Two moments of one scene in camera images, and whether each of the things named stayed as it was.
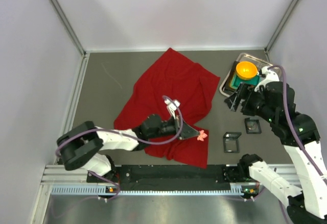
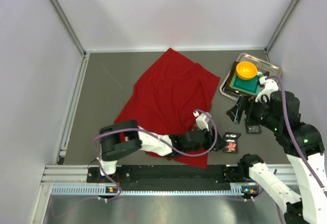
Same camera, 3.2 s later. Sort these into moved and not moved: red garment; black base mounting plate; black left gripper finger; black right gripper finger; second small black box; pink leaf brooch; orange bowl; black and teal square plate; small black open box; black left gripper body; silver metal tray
Moved: black left gripper body; pink leaf brooch; black right gripper finger; black left gripper finger
Not moved: orange bowl; second small black box; black base mounting plate; silver metal tray; black and teal square plate; small black open box; red garment
